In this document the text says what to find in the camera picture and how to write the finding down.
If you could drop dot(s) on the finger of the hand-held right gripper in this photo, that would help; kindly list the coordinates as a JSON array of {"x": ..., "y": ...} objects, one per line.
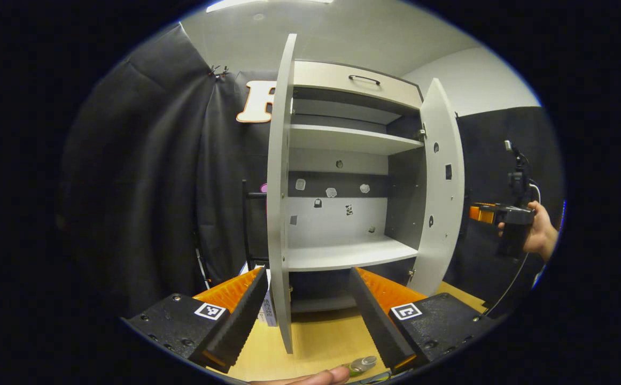
[{"x": 482, "y": 213}]

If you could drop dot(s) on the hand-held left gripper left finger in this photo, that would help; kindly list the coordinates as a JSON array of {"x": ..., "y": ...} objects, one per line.
[{"x": 241, "y": 326}]

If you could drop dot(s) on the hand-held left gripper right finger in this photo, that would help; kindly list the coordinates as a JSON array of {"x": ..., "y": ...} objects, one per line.
[{"x": 377, "y": 326}]

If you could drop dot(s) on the white cabinet door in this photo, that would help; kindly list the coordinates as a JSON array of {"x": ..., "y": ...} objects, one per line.
[
  {"x": 441, "y": 240},
  {"x": 277, "y": 214}
]

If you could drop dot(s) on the white cabinet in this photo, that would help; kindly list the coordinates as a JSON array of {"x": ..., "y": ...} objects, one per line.
[{"x": 332, "y": 230}]

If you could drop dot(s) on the white cabinet shelf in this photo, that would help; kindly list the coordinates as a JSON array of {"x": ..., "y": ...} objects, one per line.
[{"x": 342, "y": 139}]

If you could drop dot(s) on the white cabinet drawer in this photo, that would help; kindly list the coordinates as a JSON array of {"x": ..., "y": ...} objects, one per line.
[{"x": 321, "y": 77}]

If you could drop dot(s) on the small white printed box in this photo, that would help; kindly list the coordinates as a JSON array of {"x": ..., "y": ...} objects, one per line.
[{"x": 269, "y": 310}]

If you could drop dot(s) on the black backdrop cloth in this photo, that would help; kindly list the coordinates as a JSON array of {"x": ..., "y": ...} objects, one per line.
[{"x": 145, "y": 187}]

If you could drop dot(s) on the ceiling light panel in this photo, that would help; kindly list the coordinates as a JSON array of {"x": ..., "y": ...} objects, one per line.
[{"x": 235, "y": 5}]

